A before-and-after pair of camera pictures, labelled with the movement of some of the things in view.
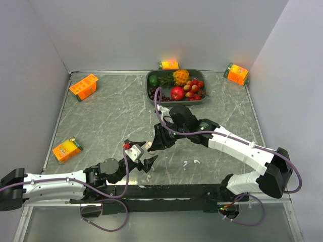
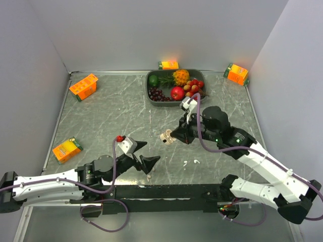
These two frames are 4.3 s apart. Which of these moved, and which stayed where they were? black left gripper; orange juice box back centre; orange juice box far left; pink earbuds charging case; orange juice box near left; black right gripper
Moved: pink earbuds charging case; black right gripper
Stayed: orange juice box back centre; orange juice box far left; orange juice box near left; black left gripper
